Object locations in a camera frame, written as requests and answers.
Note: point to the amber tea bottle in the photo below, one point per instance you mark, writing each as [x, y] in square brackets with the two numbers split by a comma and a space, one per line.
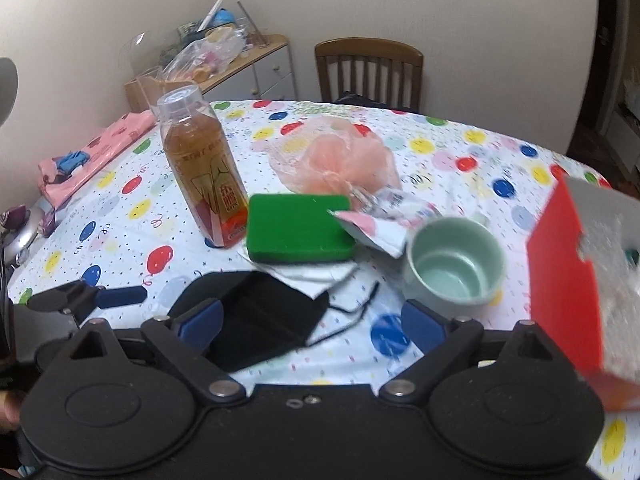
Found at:
[205, 175]

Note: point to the grey round lamp head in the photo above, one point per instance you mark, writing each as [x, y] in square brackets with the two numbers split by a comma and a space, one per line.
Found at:
[7, 90]

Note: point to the pale green mug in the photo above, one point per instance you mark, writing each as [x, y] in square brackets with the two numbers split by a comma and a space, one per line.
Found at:
[450, 270]

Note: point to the black face mask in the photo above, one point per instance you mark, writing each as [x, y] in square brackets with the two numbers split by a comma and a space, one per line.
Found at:
[255, 320]

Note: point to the white drawer side cabinet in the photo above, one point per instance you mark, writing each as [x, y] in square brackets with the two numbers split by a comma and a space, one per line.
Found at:
[270, 75]

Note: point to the wooden chair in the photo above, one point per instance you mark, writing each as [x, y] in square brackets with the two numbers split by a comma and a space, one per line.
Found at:
[370, 70]

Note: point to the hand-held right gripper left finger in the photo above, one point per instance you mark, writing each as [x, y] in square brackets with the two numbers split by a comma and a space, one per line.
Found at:
[200, 324]

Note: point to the blue cup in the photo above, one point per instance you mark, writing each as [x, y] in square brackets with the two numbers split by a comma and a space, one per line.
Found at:
[225, 19]

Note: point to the pink mesh bath puff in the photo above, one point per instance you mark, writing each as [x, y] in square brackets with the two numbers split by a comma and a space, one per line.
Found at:
[340, 160]

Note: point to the balloon print tablecloth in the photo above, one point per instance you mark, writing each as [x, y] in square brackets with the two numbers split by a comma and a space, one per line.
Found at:
[150, 220]

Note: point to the red cardboard box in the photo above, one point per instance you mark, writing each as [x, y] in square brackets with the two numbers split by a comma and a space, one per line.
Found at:
[560, 285]

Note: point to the black plastic bag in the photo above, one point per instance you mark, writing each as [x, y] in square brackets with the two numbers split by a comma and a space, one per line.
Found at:
[360, 100]

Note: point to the clear drinking glass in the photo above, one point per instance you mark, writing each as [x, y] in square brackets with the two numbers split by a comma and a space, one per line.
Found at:
[149, 87]

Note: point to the green sponge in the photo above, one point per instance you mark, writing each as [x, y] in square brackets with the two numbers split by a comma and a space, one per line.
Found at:
[295, 225]

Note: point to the small blue cloth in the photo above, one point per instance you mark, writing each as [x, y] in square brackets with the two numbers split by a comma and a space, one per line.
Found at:
[70, 161]

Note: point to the pink patterned cloth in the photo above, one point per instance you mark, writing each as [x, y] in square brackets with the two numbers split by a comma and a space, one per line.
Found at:
[105, 145]

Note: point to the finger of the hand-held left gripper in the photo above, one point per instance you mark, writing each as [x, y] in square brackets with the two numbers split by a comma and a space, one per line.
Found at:
[120, 298]

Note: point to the clear bag of snacks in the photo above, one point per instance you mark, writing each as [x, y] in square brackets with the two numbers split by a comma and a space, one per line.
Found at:
[200, 55]

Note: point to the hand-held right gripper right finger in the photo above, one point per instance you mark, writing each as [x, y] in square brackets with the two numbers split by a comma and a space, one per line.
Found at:
[425, 324]

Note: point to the white pink printed packet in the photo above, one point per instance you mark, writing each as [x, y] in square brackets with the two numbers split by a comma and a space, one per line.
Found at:
[375, 232]

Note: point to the person's left hand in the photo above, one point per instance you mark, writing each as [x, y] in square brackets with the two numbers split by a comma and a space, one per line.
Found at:
[7, 410]

